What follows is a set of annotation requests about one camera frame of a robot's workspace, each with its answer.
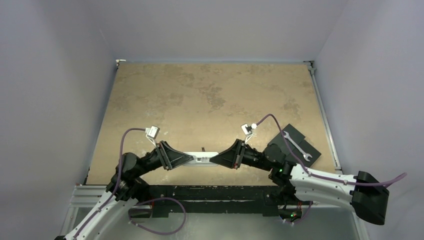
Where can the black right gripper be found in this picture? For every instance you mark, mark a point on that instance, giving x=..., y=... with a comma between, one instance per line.
x=238, y=153

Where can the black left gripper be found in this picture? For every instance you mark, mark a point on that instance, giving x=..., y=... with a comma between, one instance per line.
x=170, y=157

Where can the white remote control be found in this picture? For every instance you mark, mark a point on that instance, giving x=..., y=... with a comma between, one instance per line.
x=201, y=159

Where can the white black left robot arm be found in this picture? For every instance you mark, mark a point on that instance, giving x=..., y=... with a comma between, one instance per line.
x=126, y=190

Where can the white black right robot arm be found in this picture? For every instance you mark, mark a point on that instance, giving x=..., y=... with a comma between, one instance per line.
x=360, y=193

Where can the silver open-end wrench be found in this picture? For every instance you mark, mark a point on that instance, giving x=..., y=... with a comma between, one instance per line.
x=307, y=157

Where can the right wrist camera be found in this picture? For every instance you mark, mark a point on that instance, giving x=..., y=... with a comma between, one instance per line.
x=248, y=128

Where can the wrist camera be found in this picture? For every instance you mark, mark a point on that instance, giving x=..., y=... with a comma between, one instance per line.
x=152, y=132
x=248, y=128

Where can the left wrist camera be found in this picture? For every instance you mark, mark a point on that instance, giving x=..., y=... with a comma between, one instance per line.
x=152, y=132

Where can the aluminium frame base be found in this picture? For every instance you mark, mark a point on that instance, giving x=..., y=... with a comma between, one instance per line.
x=301, y=222

